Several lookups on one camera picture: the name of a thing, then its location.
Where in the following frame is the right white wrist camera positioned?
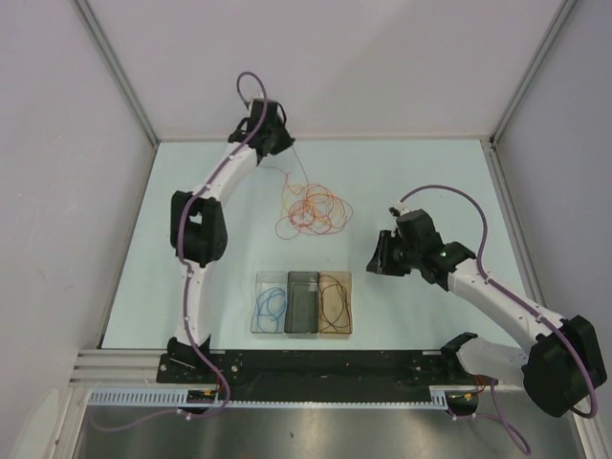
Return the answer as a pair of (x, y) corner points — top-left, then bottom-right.
(388, 202), (411, 218)

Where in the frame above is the clear plastic bin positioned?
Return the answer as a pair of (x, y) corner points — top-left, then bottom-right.
(251, 272), (288, 334)

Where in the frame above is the yellow thin cable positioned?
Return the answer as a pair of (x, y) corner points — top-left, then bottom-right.
(281, 184), (339, 229)

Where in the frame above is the amber plastic bin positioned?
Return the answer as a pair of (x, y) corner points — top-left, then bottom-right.
(318, 271), (353, 338)

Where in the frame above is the blue thin cable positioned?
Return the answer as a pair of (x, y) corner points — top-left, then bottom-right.
(255, 286), (288, 332)

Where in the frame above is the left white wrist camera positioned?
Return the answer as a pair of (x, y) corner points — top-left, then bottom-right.
(243, 92), (265, 113)

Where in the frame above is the aluminium corner post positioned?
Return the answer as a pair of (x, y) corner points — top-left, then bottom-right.
(70, 0), (160, 149)
(487, 0), (582, 144)

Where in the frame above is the dark grey plastic bin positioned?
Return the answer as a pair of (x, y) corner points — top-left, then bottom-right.
(284, 271), (319, 335)

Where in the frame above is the brown thin cable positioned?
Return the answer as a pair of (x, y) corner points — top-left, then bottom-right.
(318, 280), (354, 331)

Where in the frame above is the left aluminium corner post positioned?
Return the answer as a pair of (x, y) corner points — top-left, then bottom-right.
(70, 0), (160, 149)

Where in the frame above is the right aluminium corner post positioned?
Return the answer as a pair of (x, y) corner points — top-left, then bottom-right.
(487, 0), (582, 144)

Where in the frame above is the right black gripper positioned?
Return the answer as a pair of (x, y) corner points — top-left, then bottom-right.
(365, 229), (421, 276)

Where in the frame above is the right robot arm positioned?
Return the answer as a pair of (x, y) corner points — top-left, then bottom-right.
(366, 208), (607, 417)

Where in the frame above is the aluminium frame rail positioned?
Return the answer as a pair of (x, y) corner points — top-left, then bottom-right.
(69, 347), (168, 391)

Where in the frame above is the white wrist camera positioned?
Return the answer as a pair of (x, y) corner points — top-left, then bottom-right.
(243, 92), (265, 113)
(388, 202), (411, 218)

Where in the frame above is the white slotted cable duct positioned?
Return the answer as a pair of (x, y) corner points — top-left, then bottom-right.
(88, 385), (453, 410)

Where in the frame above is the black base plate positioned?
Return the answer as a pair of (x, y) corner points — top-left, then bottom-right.
(157, 347), (479, 403)

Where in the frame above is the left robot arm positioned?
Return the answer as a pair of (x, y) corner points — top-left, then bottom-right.
(167, 98), (295, 383)

